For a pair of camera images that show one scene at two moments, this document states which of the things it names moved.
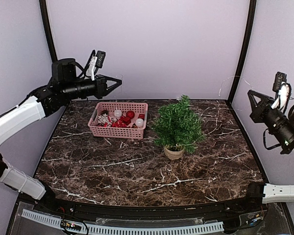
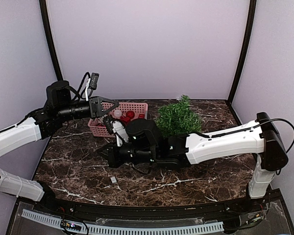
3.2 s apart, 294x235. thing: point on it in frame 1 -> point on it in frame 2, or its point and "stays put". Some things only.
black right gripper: [263, 104] -> [113, 160]
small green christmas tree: [178, 125] stays put
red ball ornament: [131, 114] stays put
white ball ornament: [117, 113] stays put
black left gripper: [102, 89] -> [95, 104]
